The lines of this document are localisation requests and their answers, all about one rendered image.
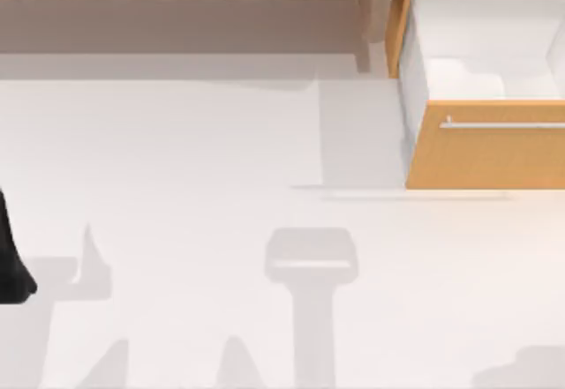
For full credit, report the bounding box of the brown wooden open shelf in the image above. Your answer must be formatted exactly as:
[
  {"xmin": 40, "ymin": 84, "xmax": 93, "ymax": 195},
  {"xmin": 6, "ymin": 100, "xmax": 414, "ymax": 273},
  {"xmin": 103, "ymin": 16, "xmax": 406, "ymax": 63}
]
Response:
[{"xmin": 0, "ymin": 0, "xmax": 398, "ymax": 73}]

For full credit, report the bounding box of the pale wooden drawer front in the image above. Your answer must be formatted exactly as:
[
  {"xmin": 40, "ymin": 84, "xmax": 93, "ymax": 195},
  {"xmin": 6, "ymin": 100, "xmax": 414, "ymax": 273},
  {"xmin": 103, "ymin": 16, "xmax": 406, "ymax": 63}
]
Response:
[{"xmin": 404, "ymin": 100, "xmax": 565, "ymax": 191}]

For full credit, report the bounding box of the open drawer with white inside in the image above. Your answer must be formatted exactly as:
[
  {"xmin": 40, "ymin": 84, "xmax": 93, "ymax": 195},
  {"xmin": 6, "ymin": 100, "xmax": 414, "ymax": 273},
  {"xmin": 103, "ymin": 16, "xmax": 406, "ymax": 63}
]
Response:
[{"xmin": 397, "ymin": 0, "xmax": 565, "ymax": 190}]

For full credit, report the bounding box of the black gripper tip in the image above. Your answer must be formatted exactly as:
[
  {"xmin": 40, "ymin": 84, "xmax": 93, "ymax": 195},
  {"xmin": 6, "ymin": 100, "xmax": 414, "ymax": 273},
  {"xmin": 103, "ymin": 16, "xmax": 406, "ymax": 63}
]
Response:
[{"xmin": 0, "ymin": 190, "xmax": 39, "ymax": 306}]

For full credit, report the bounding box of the long metal drawer handle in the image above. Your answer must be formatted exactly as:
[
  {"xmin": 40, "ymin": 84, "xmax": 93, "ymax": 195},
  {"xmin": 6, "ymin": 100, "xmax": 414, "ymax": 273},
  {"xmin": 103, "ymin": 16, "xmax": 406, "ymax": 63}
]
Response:
[{"xmin": 439, "ymin": 115, "xmax": 565, "ymax": 131}]

